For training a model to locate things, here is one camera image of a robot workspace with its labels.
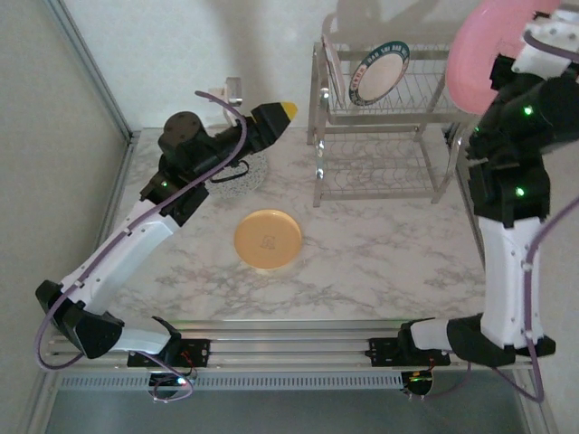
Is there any pink plate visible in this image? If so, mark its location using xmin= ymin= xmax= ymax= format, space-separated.
xmin=445 ymin=0 xmax=562 ymax=116

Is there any speckled white plate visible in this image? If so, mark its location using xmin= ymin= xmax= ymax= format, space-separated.
xmin=210 ymin=148 xmax=270 ymax=198

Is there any white plate green rim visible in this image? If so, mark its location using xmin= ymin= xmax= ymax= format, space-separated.
xmin=349 ymin=41 xmax=411 ymax=108

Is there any orange plate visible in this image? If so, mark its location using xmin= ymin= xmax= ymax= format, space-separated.
xmin=233 ymin=209 xmax=304 ymax=277

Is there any small controller board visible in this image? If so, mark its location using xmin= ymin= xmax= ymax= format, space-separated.
xmin=147 ymin=371 xmax=198 ymax=403
xmin=402 ymin=369 xmax=438 ymax=401

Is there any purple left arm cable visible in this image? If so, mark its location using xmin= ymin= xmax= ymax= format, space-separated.
xmin=34 ymin=90 xmax=249 ymax=404

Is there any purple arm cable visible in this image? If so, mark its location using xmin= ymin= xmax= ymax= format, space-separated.
xmin=422 ymin=30 xmax=579 ymax=404
xmin=34 ymin=90 xmax=249 ymax=404

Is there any metal wire dish rack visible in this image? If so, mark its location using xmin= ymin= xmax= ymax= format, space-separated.
xmin=307 ymin=12 xmax=472 ymax=209

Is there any aluminium frame post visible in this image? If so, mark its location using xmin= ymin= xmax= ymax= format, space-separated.
xmin=44 ymin=0 xmax=137 ymax=141

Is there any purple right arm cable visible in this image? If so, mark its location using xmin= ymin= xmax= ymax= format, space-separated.
xmin=422 ymin=30 xmax=579 ymax=404

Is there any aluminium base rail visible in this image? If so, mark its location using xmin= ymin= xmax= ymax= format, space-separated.
xmin=43 ymin=318 xmax=533 ymax=373

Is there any grey slotted cable duct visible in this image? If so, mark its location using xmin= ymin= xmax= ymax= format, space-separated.
xmin=58 ymin=373 xmax=403 ymax=391

